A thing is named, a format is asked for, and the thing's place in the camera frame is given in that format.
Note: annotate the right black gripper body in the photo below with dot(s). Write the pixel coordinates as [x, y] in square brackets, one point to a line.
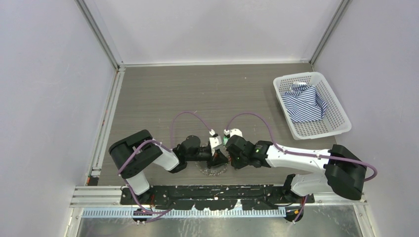
[239, 161]

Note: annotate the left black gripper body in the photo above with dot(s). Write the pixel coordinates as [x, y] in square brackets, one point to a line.
[204, 154]

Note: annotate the numbered metal key ring disc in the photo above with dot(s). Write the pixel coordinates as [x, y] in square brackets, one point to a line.
[216, 165]

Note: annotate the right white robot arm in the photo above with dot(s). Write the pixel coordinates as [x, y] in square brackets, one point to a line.
[335, 170]

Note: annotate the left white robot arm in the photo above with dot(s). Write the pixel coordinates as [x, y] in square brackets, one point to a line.
[133, 154]

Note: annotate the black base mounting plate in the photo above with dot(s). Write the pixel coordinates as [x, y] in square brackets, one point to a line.
[217, 197]

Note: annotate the blue striped shirt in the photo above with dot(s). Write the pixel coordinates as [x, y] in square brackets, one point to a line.
[303, 103]

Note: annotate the white plastic basket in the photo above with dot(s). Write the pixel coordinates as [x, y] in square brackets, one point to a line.
[335, 121]

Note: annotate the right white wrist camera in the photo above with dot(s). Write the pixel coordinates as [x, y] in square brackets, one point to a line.
[231, 132]

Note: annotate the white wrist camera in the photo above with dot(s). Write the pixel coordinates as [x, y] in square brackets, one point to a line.
[231, 132]
[215, 142]

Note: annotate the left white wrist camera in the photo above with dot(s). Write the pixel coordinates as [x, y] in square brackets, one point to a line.
[215, 142]

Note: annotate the aluminium frame rail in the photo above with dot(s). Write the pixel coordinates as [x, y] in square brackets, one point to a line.
[89, 193]

